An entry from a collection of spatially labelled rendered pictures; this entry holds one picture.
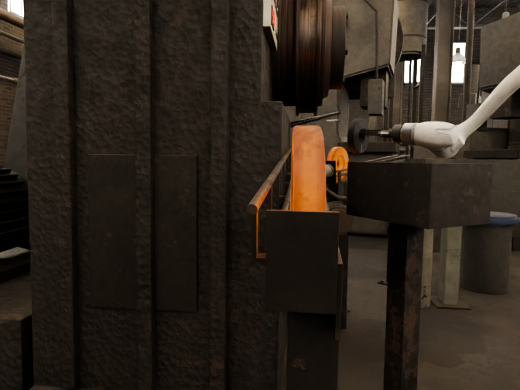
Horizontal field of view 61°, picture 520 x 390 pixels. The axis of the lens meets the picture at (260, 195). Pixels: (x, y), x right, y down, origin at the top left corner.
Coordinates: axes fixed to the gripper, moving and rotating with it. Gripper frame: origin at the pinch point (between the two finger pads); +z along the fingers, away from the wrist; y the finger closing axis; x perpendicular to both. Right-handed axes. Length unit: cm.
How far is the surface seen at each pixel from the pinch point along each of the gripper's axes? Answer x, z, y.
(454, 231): -45, -33, 46
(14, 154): -18, 121, -96
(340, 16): 35, -16, -51
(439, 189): -15, -63, -88
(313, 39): 25, -15, -65
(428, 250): -55, -24, 35
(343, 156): -11.3, 8.5, 2.8
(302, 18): 31, -11, -67
